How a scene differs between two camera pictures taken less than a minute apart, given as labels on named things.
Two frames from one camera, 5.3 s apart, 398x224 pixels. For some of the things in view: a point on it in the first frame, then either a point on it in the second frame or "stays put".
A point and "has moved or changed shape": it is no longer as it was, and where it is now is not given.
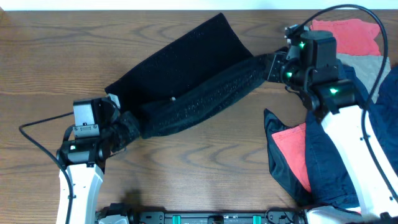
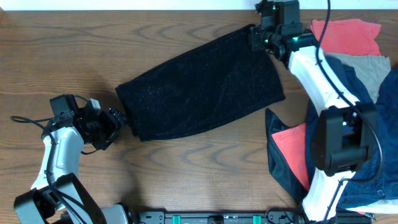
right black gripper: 278,58 → 255,33
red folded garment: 353,36 stays put
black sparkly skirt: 208,69 has moved or changed shape
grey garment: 367,68 stays put
